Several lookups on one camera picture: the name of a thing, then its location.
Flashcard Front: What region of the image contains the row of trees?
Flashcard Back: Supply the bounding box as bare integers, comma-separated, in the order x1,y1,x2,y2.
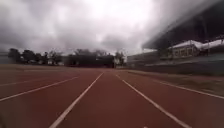
6,47,128,68

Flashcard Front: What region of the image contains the white-roofed building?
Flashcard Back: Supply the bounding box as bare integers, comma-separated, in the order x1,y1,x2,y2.
168,38,224,61

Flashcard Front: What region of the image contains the grass field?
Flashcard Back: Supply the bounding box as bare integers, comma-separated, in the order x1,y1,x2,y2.
0,63,101,71

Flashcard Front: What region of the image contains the dark low building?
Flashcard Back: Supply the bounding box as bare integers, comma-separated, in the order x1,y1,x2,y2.
64,53,116,69

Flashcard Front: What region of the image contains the red running track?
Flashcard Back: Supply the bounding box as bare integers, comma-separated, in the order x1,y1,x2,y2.
0,68,224,128

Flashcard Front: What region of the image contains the grey boundary fence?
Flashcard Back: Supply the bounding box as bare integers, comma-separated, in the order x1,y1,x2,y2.
126,49,224,77

